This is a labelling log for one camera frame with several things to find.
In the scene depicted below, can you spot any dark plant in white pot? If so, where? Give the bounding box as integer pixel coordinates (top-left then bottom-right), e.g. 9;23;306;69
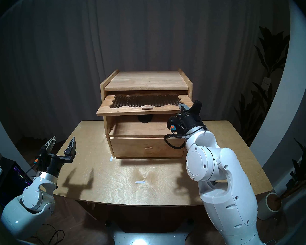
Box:
277;133;306;204

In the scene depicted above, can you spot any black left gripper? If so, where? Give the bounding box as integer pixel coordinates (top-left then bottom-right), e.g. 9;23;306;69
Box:
34;136;77;179

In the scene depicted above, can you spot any tall dark leafy plant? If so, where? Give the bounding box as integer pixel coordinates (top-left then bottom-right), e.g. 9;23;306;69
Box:
233;26;291;147

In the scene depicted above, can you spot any black computer with coloured lights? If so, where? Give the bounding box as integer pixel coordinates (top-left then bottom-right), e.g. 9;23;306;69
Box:
0;157;34;207

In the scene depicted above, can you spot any grey curtain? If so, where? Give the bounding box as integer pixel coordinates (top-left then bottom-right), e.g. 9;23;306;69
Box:
0;0;292;145

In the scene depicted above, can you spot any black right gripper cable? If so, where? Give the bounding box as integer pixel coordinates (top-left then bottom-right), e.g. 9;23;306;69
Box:
164;126;207;150

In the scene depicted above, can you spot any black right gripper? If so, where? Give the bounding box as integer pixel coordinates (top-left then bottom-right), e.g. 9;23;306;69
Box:
167;100;207;138

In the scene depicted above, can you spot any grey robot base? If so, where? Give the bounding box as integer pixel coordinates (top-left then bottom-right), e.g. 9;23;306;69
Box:
112;222;194;245

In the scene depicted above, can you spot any white round plant pot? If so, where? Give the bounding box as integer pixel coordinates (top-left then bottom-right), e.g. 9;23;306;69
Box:
254;192;282;221

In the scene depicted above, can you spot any thin black left gripper cable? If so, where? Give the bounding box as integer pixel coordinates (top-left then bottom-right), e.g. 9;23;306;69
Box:
24;163;39;175

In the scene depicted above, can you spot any black cable on floor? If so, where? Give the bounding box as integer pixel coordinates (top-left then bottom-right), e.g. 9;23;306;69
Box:
30;223;66;245

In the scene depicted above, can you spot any wooden drawer with peg knob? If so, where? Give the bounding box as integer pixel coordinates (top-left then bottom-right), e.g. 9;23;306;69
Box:
109;137;187;158

